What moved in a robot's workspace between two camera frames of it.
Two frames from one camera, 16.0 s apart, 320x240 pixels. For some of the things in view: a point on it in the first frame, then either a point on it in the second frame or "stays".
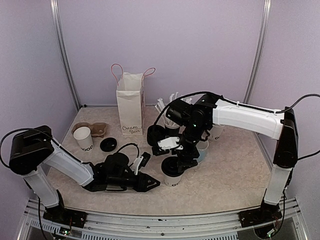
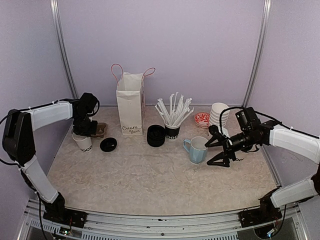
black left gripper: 142,187 → 93,130
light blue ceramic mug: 202,146 stays
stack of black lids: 155,133 stays
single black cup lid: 108,144 stays
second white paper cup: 83,135 stays
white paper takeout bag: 130,94 stays
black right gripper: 188,156 → 227,150
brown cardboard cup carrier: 97,129 stays
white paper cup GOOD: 172,181 → 240,155
